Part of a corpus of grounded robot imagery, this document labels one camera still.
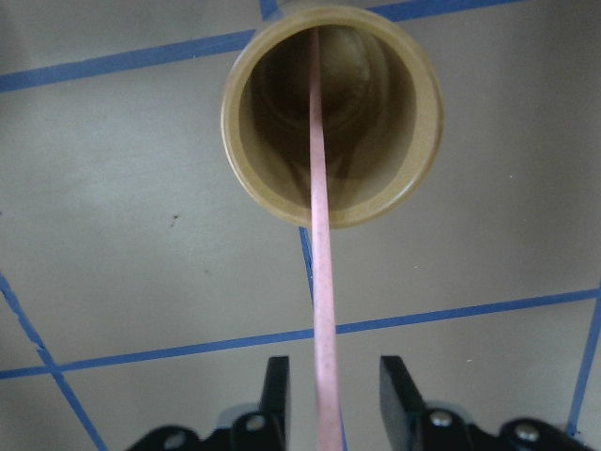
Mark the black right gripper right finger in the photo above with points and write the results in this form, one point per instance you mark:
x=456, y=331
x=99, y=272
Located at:
x=401, y=404

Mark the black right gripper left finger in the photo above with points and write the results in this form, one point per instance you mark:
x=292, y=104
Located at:
x=273, y=403

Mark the pink chopstick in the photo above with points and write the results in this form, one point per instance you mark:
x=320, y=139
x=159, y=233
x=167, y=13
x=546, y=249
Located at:
x=330, y=426

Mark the tan cylindrical cup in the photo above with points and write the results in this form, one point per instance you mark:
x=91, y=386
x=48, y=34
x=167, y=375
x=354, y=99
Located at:
x=382, y=113

